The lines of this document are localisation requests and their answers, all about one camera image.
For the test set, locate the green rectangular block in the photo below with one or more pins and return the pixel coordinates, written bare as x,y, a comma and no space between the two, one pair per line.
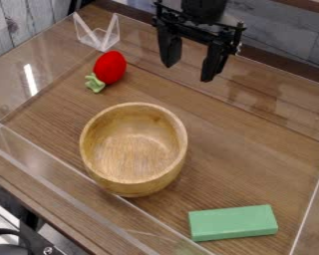
235,222

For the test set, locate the wooden bowl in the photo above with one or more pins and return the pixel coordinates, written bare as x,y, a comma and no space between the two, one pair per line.
133,148

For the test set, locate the clear acrylic enclosure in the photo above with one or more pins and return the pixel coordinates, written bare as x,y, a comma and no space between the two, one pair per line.
252,131

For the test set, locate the black metal bracket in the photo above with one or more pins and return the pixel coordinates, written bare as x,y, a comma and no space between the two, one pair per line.
38,245

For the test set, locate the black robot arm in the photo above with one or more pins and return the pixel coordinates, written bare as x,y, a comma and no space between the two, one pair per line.
202,22

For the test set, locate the red felt strawberry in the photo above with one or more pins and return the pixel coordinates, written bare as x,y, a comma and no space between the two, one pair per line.
108,71

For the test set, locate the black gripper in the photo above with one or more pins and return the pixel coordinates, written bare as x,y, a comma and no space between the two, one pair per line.
202,21

